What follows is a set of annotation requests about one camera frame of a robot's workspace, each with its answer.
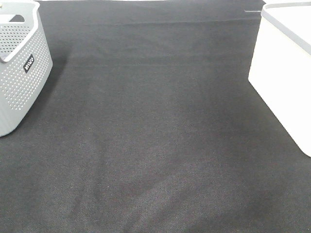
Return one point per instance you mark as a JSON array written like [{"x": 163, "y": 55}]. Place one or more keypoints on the black fabric table cover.
[{"x": 148, "y": 124}]

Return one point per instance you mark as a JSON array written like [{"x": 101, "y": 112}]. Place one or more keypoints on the white storage bin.
[{"x": 280, "y": 70}]

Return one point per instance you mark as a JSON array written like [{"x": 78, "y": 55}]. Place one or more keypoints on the grey perforated plastic basket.
[{"x": 25, "y": 62}]

